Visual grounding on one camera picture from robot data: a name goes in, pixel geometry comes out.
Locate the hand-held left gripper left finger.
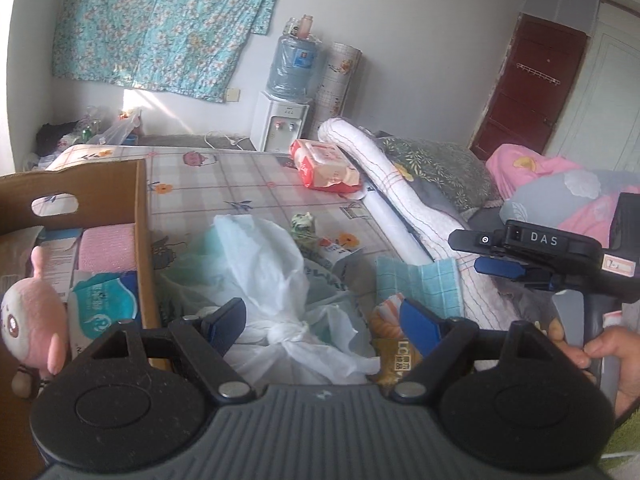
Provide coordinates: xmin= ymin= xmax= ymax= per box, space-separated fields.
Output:
xmin=92 ymin=297 xmax=251 ymax=403

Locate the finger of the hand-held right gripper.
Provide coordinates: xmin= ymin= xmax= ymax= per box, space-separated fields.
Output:
xmin=474 ymin=256 xmax=557 ymax=292
xmin=447 ymin=229 xmax=506 ymax=254

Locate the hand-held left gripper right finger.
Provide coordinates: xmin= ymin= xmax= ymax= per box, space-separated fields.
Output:
xmin=390 ymin=298 xmax=556 ymax=403

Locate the green cloth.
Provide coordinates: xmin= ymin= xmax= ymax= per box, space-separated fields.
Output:
xmin=290 ymin=211 xmax=319 ymax=242

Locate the brown cardboard box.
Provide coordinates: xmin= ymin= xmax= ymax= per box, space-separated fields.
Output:
xmin=0 ymin=159 xmax=163 ymax=480

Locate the person's right hand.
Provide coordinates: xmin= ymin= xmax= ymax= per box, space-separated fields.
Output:
xmin=547 ymin=317 xmax=640 ymax=418

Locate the orange snack packet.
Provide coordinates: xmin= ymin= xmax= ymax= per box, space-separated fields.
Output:
xmin=369 ymin=294 xmax=426 ymax=386

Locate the teal checked cloth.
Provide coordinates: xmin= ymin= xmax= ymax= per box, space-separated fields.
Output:
xmin=375 ymin=256 xmax=463 ymax=321

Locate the pink grey quilt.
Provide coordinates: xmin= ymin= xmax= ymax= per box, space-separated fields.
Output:
xmin=467 ymin=143 xmax=640 ymax=311

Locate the white plastic bag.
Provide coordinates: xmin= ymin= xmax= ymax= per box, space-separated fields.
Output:
xmin=155 ymin=214 xmax=381 ymax=386

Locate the white mattress pad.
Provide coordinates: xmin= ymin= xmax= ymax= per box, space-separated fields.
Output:
xmin=362 ymin=195 xmax=436 ymax=265

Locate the green leafy pillow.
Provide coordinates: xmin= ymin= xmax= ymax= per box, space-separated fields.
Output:
xmin=372 ymin=132 xmax=503 ymax=211

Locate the white grey fleece blanket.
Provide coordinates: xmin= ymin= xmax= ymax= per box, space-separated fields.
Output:
xmin=318 ymin=117 xmax=506 ymax=306

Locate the teal tissue pack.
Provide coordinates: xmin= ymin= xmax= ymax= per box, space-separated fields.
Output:
xmin=65 ymin=270 xmax=143 ymax=356

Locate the pink mesh sponge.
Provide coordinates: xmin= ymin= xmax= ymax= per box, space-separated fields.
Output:
xmin=77 ymin=225 xmax=138 ymax=273

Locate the dark red door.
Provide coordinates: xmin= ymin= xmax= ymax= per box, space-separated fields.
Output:
xmin=470 ymin=12 xmax=588 ymax=161

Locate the red wet wipes pack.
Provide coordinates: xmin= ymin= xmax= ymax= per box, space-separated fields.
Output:
xmin=290 ymin=138 xmax=363 ymax=193

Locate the white door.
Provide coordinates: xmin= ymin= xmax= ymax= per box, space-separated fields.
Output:
xmin=545 ymin=0 xmax=640 ymax=161

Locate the light blue paper carton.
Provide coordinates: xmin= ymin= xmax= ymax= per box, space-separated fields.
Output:
xmin=37 ymin=227 xmax=83 ymax=306

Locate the pink plush toy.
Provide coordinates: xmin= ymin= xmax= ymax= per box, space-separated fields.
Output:
xmin=0 ymin=246 xmax=71 ymax=398

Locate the rolled printed mat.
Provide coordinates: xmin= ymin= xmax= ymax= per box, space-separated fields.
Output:
xmin=312 ymin=42 xmax=363 ymax=133

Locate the white water dispenser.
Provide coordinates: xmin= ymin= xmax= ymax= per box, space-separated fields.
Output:
xmin=250 ymin=91 xmax=313 ymax=153

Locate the green fuzzy fabric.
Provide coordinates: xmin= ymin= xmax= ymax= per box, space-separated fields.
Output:
xmin=600 ymin=405 xmax=640 ymax=476

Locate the clear plastic bags pile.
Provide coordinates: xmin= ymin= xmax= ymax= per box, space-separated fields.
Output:
xmin=82 ymin=106 xmax=143 ymax=147

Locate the black bag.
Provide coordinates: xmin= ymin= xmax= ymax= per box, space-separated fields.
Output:
xmin=36 ymin=121 xmax=83 ymax=157

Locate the white cable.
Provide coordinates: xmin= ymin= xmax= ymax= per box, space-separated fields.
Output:
xmin=204 ymin=130 xmax=256 ymax=152

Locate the teal floral wall cloth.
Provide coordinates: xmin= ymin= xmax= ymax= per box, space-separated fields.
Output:
xmin=51 ymin=0 xmax=288 ymax=105

